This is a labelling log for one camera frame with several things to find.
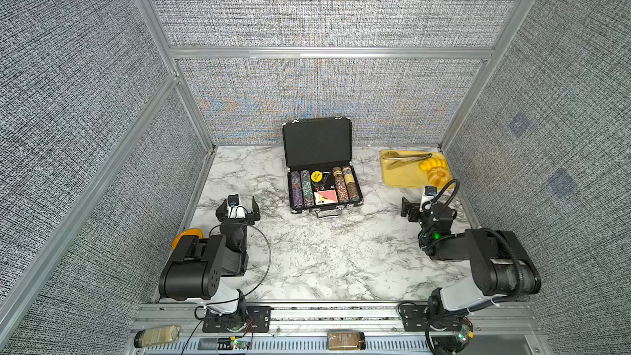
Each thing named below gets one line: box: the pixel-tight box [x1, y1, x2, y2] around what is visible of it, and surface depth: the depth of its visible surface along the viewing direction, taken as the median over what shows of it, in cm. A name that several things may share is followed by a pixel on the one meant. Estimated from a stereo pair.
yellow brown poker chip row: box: [341, 165, 361, 203], surface depth 102 cm
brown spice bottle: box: [327, 331, 366, 351], surface depth 69 cm
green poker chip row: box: [299, 169, 314, 208], surface depth 102 cm
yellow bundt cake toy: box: [427, 166, 452, 188], surface depth 106 cm
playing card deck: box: [313, 189, 339, 206], surface depth 100 cm
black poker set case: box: [282, 116, 364, 218], surface depth 105 cm
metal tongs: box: [383, 151, 433, 171], surface depth 116 cm
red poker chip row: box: [331, 165, 351, 203], surface depth 102 cm
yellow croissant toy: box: [419, 157, 447, 171], surface depth 112 cm
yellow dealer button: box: [310, 170, 323, 183], surface depth 106 cm
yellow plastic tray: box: [380, 149, 450, 190], surface depth 112 cm
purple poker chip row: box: [290, 170, 304, 210], surface depth 100 cm
